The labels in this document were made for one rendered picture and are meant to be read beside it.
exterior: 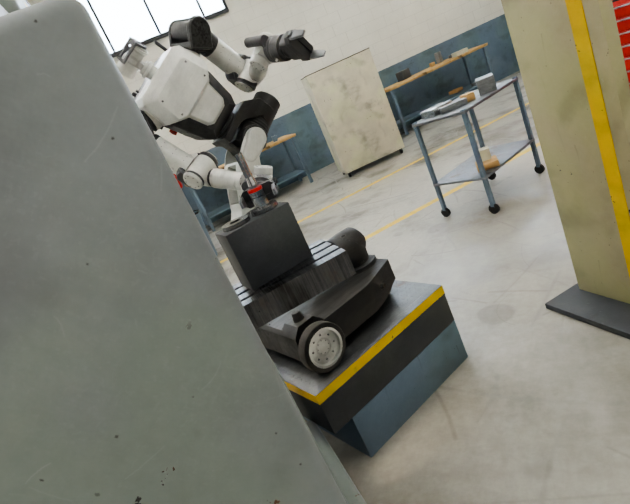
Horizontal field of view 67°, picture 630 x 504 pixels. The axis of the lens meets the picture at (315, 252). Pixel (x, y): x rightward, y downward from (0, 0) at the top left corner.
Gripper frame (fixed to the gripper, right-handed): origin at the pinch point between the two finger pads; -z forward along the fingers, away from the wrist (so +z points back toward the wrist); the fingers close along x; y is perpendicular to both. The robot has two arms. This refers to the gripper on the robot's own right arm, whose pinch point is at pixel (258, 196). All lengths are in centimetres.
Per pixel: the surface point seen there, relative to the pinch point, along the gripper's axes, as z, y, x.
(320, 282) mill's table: -14.1, -28.1, -7.8
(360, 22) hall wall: 842, 98, -195
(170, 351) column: -96, 3, 2
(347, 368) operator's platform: 17, -77, 0
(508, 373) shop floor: 30, -117, -60
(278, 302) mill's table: -18.2, -27.3, 5.2
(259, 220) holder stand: -7.5, -5.3, 1.7
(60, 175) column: -96, 24, 3
